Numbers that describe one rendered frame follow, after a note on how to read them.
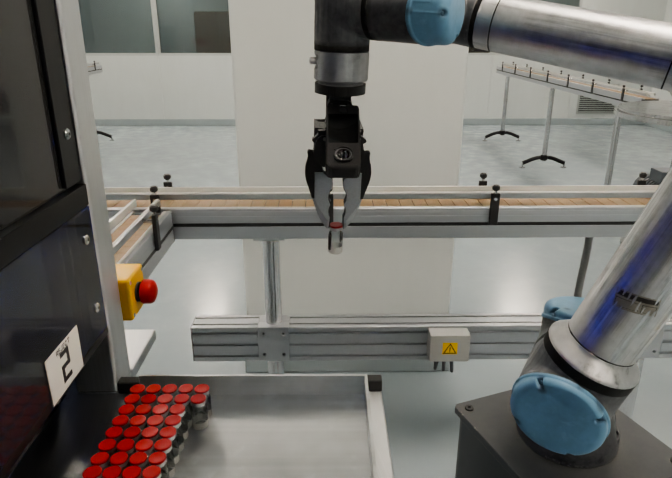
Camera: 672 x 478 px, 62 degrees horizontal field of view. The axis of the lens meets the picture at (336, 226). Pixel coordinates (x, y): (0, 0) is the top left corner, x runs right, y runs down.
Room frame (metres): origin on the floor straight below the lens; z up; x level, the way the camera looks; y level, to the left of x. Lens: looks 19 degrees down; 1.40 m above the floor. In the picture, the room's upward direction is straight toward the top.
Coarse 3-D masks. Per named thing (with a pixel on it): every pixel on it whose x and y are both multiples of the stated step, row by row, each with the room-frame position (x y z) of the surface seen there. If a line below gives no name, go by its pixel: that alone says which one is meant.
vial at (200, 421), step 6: (192, 396) 0.65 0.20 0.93; (198, 396) 0.65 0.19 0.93; (204, 396) 0.65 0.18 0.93; (192, 402) 0.64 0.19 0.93; (198, 402) 0.64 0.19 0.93; (204, 402) 0.64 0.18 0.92; (192, 408) 0.64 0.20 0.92; (198, 408) 0.64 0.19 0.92; (204, 408) 0.64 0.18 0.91; (192, 414) 0.64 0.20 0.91; (198, 414) 0.64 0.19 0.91; (204, 414) 0.64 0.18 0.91; (192, 420) 0.64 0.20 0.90; (198, 420) 0.64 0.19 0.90; (204, 420) 0.64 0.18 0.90; (198, 426) 0.64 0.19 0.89; (204, 426) 0.64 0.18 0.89
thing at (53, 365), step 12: (72, 336) 0.61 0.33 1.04; (60, 348) 0.58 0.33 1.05; (72, 348) 0.61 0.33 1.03; (48, 360) 0.55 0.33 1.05; (60, 360) 0.58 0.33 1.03; (72, 360) 0.60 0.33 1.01; (48, 372) 0.55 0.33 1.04; (60, 372) 0.57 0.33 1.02; (60, 384) 0.57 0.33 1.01; (60, 396) 0.56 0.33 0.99
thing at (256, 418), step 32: (160, 384) 0.72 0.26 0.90; (192, 384) 0.72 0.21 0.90; (224, 384) 0.72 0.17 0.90; (256, 384) 0.72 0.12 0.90; (288, 384) 0.72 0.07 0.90; (320, 384) 0.72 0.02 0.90; (352, 384) 0.72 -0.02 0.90; (224, 416) 0.67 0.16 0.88; (256, 416) 0.67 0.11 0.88; (288, 416) 0.67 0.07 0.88; (320, 416) 0.67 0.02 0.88; (352, 416) 0.67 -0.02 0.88; (192, 448) 0.60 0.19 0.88; (224, 448) 0.60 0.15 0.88; (256, 448) 0.60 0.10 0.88; (288, 448) 0.60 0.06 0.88; (320, 448) 0.60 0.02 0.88; (352, 448) 0.60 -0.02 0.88
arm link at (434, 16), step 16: (368, 0) 0.74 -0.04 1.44; (384, 0) 0.73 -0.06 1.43; (400, 0) 0.72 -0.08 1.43; (416, 0) 0.71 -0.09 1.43; (432, 0) 0.70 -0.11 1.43; (448, 0) 0.70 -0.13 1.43; (464, 0) 0.74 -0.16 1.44; (368, 16) 0.74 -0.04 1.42; (384, 16) 0.73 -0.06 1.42; (400, 16) 0.72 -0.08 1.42; (416, 16) 0.71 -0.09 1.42; (432, 16) 0.70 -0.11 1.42; (448, 16) 0.70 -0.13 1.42; (368, 32) 0.75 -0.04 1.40; (384, 32) 0.74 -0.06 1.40; (400, 32) 0.72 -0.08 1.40; (416, 32) 0.71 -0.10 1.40; (432, 32) 0.70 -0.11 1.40; (448, 32) 0.70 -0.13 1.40
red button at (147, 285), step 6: (144, 282) 0.83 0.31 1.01; (150, 282) 0.83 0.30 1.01; (144, 288) 0.82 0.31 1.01; (150, 288) 0.82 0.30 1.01; (156, 288) 0.84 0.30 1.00; (144, 294) 0.82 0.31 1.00; (150, 294) 0.82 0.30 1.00; (156, 294) 0.84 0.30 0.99; (144, 300) 0.82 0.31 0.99; (150, 300) 0.82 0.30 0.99
